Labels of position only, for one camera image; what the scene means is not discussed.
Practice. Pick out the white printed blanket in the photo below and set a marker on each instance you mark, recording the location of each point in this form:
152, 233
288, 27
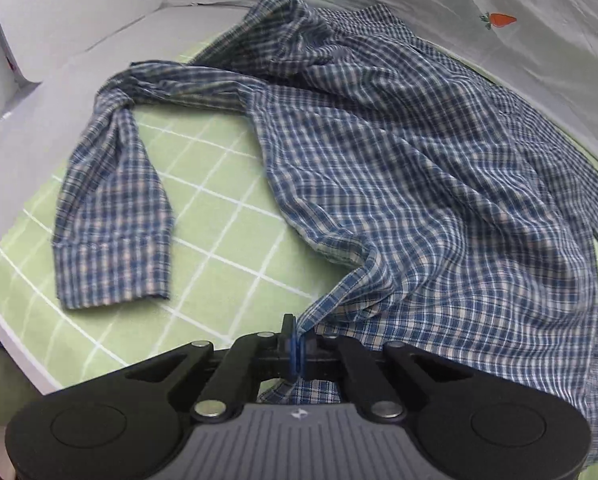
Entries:
529, 60

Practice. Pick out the white pillow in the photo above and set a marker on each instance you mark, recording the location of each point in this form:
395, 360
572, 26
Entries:
1, 60

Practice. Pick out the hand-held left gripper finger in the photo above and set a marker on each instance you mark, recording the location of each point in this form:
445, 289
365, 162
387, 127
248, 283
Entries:
302, 356
292, 355

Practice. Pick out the blue plaid shirt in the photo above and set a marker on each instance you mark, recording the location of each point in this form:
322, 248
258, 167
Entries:
404, 185

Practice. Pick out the green checked mat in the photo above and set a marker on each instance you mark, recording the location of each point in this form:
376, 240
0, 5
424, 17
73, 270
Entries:
219, 210

